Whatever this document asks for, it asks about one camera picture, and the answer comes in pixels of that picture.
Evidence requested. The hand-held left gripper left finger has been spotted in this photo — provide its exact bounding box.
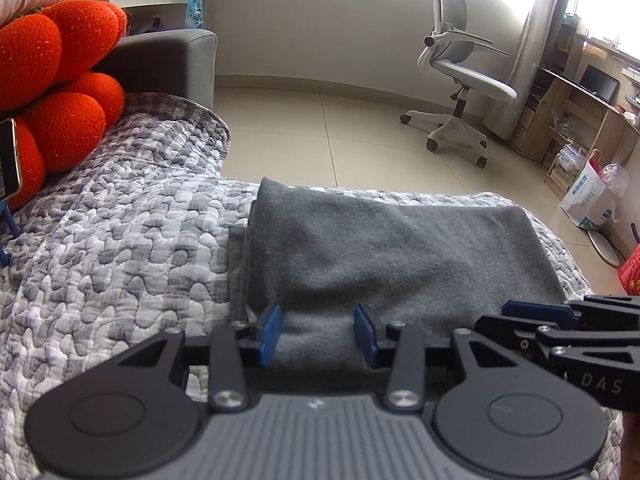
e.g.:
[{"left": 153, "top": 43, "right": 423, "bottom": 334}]
[{"left": 115, "top": 305, "right": 285, "bottom": 412}]

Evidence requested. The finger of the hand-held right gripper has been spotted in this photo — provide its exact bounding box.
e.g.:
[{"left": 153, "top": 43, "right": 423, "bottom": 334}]
[
  {"left": 501, "top": 296, "right": 640, "bottom": 328},
  {"left": 475, "top": 315, "right": 568, "bottom": 356}
]

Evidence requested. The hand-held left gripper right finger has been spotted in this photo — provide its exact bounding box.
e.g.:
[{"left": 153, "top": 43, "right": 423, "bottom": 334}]
[{"left": 354, "top": 305, "right": 541, "bottom": 412}]

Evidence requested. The grey t-shirt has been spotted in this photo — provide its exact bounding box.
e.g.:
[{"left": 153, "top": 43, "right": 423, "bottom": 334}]
[{"left": 227, "top": 176, "right": 581, "bottom": 368}]

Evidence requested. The white round board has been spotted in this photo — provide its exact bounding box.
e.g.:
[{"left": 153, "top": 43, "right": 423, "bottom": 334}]
[{"left": 590, "top": 230, "right": 627, "bottom": 267}]

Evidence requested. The red box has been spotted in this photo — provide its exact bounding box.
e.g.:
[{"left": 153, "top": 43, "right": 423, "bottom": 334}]
[{"left": 619, "top": 245, "right": 640, "bottom": 295}]

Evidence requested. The white paper bag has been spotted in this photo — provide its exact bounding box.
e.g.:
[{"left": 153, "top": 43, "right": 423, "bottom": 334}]
[{"left": 559, "top": 149, "right": 621, "bottom": 231}]

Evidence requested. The clear plastic bag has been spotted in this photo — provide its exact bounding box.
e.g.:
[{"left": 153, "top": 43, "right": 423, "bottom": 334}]
[{"left": 597, "top": 162, "right": 631, "bottom": 198}]

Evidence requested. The clear plastic storage box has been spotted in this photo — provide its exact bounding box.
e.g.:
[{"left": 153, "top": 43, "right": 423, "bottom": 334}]
[{"left": 555, "top": 142, "right": 590, "bottom": 173}]

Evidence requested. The grey checked quilted blanket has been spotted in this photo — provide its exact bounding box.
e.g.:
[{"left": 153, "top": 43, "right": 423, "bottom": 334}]
[{"left": 0, "top": 92, "right": 623, "bottom": 480}]

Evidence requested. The wooden shelf desk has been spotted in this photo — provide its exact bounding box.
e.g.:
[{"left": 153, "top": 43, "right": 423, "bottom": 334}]
[{"left": 510, "top": 10, "right": 640, "bottom": 198}]

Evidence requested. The black monitor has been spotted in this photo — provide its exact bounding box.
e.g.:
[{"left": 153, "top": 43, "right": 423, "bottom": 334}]
[{"left": 579, "top": 63, "right": 620, "bottom": 103}]

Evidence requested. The white office chair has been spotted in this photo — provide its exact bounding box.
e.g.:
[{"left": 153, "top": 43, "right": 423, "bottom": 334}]
[{"left": 400, "top": 0, "right": 517, "bottom": 168}]

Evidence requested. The beige curtain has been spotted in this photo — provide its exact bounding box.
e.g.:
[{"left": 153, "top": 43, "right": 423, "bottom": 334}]
[{"left": 492, "top": 0, "right": 581, "bottom": 142}]

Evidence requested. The blue phone stand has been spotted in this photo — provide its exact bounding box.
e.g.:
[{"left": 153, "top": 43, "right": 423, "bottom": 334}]
[{"left": 0, "top": 200, "right": 21, "bottom": 266}]

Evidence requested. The grey sofa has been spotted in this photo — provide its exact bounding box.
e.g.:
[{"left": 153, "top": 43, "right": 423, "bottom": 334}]
[{"left": 95, "top": 28, "right": 218, "bottom": 113}]

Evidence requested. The orange pumpkin cushion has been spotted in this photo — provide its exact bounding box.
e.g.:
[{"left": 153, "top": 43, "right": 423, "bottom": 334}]
[{"left": 0, "top": 0, "right": 128, "bottom": 211}]

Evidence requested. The smartphone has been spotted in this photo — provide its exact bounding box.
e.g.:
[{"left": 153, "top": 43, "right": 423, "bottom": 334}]
[{"left": 0, "top": 117, "right": 23, "bottom": 202}]

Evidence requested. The light blue patterned bag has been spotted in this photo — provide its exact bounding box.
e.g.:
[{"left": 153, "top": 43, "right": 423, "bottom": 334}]
[{"left": 184, "top": 0, "right": 207, "bottom": 30}]

